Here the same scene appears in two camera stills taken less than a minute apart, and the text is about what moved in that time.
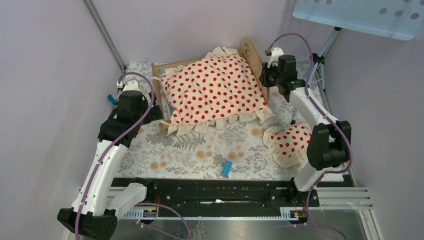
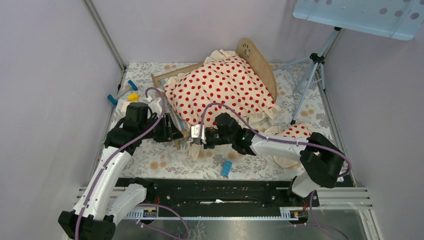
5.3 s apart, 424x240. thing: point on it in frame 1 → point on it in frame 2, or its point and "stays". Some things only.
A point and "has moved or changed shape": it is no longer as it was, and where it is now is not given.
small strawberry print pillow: (288, 143) stays
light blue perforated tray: (400, 18) stays
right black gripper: (265, 71) → (207, 145)
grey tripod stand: (318, 59) stays
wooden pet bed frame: (247, 49) has moved or changed shape
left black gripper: (154, 113) → (169, 131)
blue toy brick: (226, 168) stays
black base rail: (223, 192) stays
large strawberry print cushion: (218, 89) has moved or changed shape
